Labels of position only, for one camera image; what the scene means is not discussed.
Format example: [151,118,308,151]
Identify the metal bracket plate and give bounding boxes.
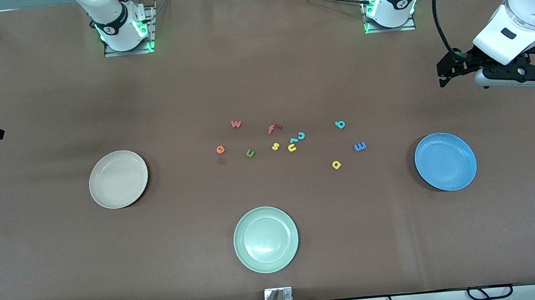
[264,287,294,300]

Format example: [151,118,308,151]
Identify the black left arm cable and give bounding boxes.
[432,0,473,60]

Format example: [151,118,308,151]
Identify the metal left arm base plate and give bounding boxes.
[361,0,417,36]

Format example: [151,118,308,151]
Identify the blue round plate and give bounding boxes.
[412,129,480,195]

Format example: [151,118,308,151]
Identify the beige round plate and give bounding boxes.
[86,148,152,212]

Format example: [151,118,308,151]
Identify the green round plate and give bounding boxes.
[230,203,303,277]

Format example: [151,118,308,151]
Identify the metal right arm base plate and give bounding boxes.
[100,6,157,58]

